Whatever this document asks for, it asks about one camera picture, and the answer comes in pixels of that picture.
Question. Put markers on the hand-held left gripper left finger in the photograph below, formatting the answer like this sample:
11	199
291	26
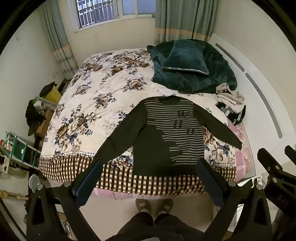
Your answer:
89	183

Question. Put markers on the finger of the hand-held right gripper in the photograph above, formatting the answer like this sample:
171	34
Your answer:
291	153
269	163

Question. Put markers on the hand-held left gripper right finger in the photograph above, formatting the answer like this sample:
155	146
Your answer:
209	183

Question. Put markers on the dark striped sweater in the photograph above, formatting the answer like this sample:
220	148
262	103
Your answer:
152	139

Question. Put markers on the black and white folded clothes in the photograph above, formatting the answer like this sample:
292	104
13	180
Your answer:
235	115

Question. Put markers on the grey slipper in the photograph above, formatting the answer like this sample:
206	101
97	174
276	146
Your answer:
143	205
165	205

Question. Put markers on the clear plastic bowl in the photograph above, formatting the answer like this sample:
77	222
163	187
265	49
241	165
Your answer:
34	182

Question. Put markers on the white bed headboard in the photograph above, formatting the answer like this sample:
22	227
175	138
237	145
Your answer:
259	92

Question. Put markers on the person's dark fleece pants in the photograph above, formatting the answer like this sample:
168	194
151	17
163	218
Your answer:
157	228

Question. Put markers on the brown cardboard box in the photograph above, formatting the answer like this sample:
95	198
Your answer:
44	125

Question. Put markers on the green metal rack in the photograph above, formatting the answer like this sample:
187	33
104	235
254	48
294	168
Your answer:
20	150

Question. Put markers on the beige crumpled garment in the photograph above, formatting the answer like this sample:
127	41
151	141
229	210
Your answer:
231	96

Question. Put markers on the black hanging garment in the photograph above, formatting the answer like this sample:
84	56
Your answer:
34	115

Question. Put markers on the clear plastic storage box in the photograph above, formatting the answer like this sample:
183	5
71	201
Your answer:
45	104

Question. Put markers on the floral bedspread with checked border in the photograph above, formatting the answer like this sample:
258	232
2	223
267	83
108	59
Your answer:
99	92

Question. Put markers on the black hat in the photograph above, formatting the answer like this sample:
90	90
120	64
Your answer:
47	89

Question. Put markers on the dark green plush blanket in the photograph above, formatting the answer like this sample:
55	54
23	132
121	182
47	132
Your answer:
215	69

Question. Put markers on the dark green plush pillow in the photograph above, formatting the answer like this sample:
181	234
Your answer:
185	59

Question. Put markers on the green curtain with beige band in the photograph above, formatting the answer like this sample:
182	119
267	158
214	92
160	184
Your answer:
60	46
185	20

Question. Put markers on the barred window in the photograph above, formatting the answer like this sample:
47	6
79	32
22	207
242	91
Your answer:
104	11

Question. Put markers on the small wall hook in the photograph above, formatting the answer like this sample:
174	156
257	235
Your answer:
18	38

